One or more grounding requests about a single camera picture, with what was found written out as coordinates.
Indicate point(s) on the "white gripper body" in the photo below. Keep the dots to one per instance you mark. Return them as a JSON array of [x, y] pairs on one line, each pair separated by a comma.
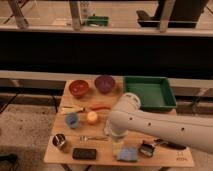
[[117, 146]]

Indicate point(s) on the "green box on shelf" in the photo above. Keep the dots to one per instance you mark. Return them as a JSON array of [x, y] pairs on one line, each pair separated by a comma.
[[97, 20]]

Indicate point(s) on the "blue sponge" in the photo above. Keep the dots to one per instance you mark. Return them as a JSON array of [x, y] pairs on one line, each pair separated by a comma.
[[127, 154]]

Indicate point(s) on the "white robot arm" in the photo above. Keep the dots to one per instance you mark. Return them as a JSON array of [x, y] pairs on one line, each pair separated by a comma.
[[126, 115]]

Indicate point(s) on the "black handled knife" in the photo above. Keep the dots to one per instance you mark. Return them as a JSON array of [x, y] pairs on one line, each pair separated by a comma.
[[169, 144]]

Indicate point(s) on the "dark object on shelf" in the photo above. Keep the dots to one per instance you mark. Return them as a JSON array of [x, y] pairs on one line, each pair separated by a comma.
[[145, 20]]

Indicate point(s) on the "metal cup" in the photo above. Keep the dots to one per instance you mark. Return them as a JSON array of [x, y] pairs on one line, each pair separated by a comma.
[[59, 141]]

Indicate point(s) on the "yellow banana toy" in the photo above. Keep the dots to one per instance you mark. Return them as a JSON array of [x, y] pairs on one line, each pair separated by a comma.
[[72, 109]]

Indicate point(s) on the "red bowl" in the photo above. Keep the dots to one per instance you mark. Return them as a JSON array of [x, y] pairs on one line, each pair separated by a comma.
[[79, 88]]

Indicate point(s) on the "purple bowl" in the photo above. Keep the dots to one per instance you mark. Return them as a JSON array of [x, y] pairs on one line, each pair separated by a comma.
[[104, 83]]

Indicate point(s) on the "blue cup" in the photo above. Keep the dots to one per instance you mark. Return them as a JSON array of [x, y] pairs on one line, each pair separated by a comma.
[[72, 120]]

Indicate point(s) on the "black rectangular block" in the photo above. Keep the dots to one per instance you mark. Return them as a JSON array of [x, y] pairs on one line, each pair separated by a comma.
[[82, 153]]

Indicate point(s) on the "wooden table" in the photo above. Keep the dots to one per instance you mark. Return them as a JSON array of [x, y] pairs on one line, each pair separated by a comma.
[[163, 157]]

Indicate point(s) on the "metal fork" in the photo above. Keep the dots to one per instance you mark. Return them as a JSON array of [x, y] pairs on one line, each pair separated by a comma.
[[86, 138]]

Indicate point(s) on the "yellow round fruit toy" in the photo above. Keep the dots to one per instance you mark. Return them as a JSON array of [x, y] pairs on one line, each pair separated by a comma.
[[92, 117]]

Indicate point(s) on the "green plastic tray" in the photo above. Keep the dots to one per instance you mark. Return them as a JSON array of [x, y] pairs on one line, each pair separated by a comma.
[[154, 93]]

